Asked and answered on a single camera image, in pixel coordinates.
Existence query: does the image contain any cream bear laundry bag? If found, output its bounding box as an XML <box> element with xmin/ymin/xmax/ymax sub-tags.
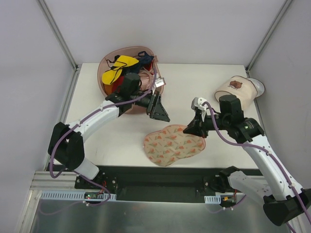
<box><xmin>214</xmin><ymin>75</ymin><xmax>258</xmax><ymax>110</ymax></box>

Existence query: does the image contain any navy blue bra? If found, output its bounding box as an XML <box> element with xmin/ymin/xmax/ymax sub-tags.
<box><xmin>123</xmin><ymin>51</ymin><xmax>154</xmax><ymax>74</ymax></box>

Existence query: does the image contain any right aluminium frame post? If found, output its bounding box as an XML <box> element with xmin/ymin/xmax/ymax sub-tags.
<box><xmin>245</xmin><ymin>0</ymin><xmax>294</xmax><ymax>75</ymax></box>

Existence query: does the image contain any left white cable duct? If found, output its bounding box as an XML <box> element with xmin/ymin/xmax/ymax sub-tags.
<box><xmin>41</xmin><ymin>191</ymin><xmax>117</xmax><ymax>202</ymax></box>

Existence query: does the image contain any floral mesh laundry bag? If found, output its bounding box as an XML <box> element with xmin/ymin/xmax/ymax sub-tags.
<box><xmin>143</xmin><ymin>124</ymin><xmax>206</xmax><ymax>167</ymax></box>

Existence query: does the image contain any right white cable duct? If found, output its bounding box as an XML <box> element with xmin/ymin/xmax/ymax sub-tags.
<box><xmin>204</xmin><ymin>195</ymin><xmax>236</xmax><ymax>204</ymax></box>

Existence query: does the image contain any white cable duct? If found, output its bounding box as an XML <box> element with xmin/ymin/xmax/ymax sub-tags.
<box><xmin>204</xmin><ymin>195</ymin><xmax>236</xmax><ymax>204</ymax></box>
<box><xmin>41</xmin><ymin>191</ymin><xmax>117</xmax><ymax>202</ymax></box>

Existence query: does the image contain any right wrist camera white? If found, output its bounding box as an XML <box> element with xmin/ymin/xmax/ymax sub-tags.
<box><xmin>191</xmin><ymin>97</ymin><xmax>207</xmax><ymax>122</ymax></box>

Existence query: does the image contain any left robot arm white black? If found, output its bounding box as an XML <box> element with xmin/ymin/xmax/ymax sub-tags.
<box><xmin>48</xmin><ymin>73</ymin><xmax>170</xmax><ymax>189</ymax></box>

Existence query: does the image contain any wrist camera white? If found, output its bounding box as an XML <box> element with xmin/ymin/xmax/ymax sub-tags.
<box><xmin>191</xmin><ymin>97</ymin><xmax>207</xmax><ymax>122</ymax></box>
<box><xmin>154</xmin><ymin>77</ymin><xmax>166</xmax><ymax>88</ymax></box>

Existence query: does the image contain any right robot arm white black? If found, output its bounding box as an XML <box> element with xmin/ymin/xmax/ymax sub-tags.
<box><xmin>183</xmin><ymin>95</ymin><xmax>311</xmax><ymax>226</ymax></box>

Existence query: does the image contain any pink satin bra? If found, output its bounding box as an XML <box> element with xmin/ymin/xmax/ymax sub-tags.
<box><xmin>139</xmin><ymin>70</ymin><xmax>154</xmax><ymax>91</ymax></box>

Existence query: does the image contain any left aluminium frame post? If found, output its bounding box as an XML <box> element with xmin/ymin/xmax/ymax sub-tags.
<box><xmin>36</xmin><ymin>0</ymin><xmax>79</xmax><ymax>71</ymax></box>

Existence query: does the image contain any yellow bra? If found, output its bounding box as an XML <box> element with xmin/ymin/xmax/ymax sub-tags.
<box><xmin>102</xmin><ymin>55</ymin><xmax>138</xmax><ymax>85</ymax></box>

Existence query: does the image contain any pink plastic basket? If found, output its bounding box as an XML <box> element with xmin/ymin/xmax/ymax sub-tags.
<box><xmin>97</xmin><ymin>46</ymin><xmax>167</xmax><ymax>120</ymax></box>

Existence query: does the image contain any red bra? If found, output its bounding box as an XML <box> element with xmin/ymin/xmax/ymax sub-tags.
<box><xmin>112</xmin><ymin>76</ymin><xmax>124</xmax><ymax>92</ymax></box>

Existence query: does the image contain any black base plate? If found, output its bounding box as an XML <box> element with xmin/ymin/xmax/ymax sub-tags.
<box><xmin>74</xmin><ymin>166</ymin><xmax>234</xmax><ymax>203</ymax></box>

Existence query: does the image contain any aluminium frame post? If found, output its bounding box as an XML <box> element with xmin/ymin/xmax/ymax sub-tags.
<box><xmin>245</xmin><ymin>0</ymin><xmax>294</xmax><ymax>75</ymax></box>
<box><xmin>36</xmin><ymin>0</ymin><xmax>79</xmax><ymax>71</ymax></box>

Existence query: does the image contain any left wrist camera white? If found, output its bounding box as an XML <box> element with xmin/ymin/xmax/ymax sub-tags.
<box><xmin>154</xmin><ymin>77</ymin><xmax>166</xmax><ymax>88</ymax></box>

